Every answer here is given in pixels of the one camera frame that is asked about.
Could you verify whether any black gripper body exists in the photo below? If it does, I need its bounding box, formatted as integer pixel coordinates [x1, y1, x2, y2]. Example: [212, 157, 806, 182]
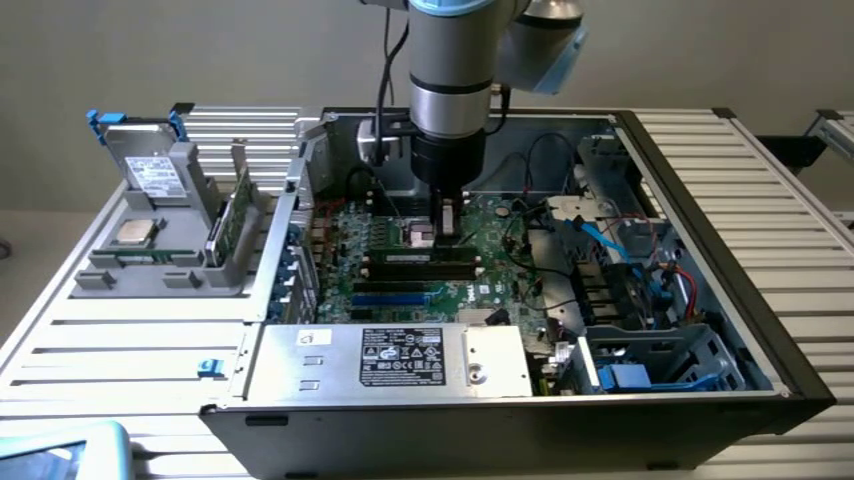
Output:
[408, 130, 487, 197]

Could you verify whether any green RAM stick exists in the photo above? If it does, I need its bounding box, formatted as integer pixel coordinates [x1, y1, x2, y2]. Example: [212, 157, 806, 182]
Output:
[367, 247, 479, 264]
[90, 248, 204, 267]

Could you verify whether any black RAM slot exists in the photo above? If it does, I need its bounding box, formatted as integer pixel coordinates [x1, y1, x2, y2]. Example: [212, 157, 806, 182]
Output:
[351, 279, 434, 294]
[367, 262, 479, 281]

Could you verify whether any CPU socket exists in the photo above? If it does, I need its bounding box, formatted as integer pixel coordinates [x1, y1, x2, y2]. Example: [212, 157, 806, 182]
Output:
[399, 217, 443, 249]

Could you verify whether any green motherboard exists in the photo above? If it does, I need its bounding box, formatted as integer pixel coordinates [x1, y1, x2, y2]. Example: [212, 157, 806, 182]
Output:
[312, 192, 575, 351]

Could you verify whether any blue expansion slot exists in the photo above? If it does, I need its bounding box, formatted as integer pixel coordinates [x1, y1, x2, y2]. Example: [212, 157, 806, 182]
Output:
[350, 292, 430, 307]

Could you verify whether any silver chipset heatsink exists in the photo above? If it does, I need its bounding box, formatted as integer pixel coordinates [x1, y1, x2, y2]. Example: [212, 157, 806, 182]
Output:
[457, 306, 497, 327]

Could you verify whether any metal disk bay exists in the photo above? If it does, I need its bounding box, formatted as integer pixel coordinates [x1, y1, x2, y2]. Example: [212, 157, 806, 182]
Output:
[533, 133, 675, 266]

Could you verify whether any silver power supply unit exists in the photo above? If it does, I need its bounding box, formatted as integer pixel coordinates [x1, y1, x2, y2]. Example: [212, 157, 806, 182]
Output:
[240, 322, 534, 401]

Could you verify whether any green graphics card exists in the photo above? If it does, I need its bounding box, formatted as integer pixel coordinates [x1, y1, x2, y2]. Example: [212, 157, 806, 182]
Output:
[203, 137, 259, 266]

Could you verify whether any grey parts rack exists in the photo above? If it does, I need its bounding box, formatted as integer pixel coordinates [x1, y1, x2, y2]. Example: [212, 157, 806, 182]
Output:
[70, 141, 282, 300]

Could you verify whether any blue drive caddy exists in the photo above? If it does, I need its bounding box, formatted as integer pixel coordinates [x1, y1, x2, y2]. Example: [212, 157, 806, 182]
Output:
[595, 363, 654, 392]

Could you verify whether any black open PC case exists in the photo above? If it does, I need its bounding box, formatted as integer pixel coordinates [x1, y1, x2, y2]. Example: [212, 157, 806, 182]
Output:
[198, 105, 838, 480]

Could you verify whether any silver CPU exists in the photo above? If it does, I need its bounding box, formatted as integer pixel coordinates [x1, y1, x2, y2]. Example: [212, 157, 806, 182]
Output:
[110, 217, 166, 248]

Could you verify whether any teal edged device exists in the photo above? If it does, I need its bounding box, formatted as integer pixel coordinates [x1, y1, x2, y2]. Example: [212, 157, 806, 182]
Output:
[0, 419, 139, 480]

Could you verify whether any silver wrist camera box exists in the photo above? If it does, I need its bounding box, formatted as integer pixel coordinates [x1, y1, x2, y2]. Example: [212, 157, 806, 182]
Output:
[355, 115, 414, 165]

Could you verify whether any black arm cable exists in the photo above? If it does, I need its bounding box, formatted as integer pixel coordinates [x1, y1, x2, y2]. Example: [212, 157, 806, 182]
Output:
[372, 9, 411, 166]

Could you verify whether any blue wire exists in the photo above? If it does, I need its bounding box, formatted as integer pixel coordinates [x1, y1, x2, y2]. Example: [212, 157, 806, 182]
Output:
[565, 213, 635, 266]

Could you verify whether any red wire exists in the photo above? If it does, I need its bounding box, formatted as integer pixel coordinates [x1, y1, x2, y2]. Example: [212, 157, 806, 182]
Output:
[657, 264, 701, 316]

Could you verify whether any hard disk with blue bracket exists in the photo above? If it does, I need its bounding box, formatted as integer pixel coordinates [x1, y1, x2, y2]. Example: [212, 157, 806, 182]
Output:
[84, 109, 190, 201]

